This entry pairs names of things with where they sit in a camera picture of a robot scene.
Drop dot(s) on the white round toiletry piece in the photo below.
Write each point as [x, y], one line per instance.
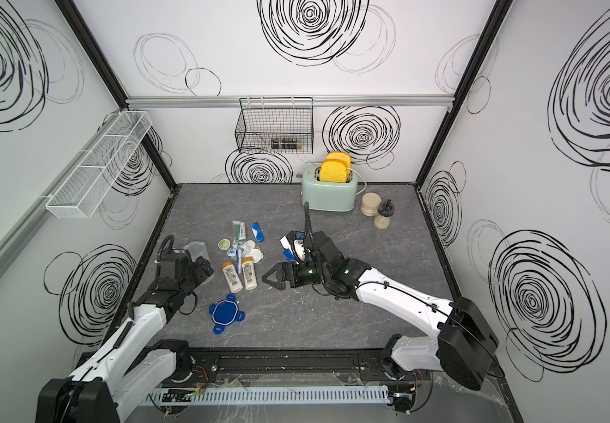
[251, 250]

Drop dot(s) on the mint green toaster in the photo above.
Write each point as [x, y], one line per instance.
[330, 197]

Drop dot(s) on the white slotted cable duct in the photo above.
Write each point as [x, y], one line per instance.
[307, 395]

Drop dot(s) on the cream lotion bottle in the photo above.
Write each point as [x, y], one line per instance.
[230, 274]
[249, 274]

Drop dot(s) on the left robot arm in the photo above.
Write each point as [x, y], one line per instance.
[114, 381]

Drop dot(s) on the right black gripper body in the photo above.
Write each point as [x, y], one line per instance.
[304, 274]

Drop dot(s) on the yellow toast slice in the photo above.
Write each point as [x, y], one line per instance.
[333, 171]
[342, 157]

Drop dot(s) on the black wire wall basket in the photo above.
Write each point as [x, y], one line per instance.
[275, 125]

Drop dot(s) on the back yellow toast slice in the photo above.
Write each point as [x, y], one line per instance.
[342, 157]

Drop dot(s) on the blue small toiletry tube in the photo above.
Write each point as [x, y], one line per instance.
[257, 232]

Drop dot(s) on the front yellow toast slice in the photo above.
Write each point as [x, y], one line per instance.
[333, 171]

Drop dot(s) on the beige round jar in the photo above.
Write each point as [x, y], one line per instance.
[370, 203]

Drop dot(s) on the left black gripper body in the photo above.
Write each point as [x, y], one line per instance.
[197, 273]

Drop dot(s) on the blue white toothpaste tube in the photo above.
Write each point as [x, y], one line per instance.
[235, 253]

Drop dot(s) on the blue-lid clear container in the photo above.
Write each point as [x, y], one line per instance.
[289, 255]
[198, 249]

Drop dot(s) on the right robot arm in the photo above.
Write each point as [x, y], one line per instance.
[456, 337]

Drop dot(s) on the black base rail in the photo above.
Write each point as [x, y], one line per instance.
[369, 365]

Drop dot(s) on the white mesh wall shelf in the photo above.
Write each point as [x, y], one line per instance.
[114, 162]

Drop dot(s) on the green toothbrush packet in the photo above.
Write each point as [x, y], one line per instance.
[239, 232]

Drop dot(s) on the black-cap glass bottle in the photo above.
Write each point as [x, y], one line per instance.
[385, 211]

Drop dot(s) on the green round toiletry tin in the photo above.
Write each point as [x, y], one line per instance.
[224, 244]

